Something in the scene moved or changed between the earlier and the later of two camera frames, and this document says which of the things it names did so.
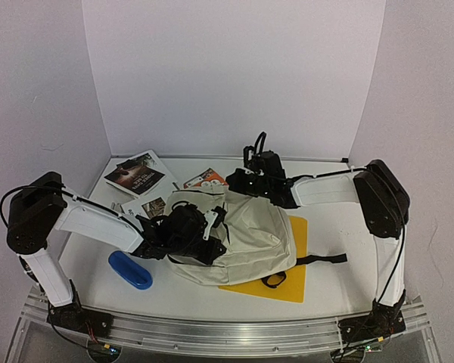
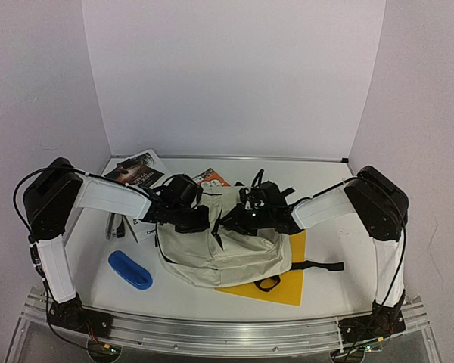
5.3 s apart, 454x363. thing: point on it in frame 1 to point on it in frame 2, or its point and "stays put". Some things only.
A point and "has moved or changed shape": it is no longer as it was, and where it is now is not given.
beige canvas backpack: x=259 y=240 has moved or changed shape
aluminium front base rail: x=391 y=321 stays put
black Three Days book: x=134 y=177 stays put
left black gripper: x=211 y=255 to x=201 y=222
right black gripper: x=238 y=181 to x=231 y=220
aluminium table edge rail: x=242 y=158 stays put
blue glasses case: x=130 y=271 stays put
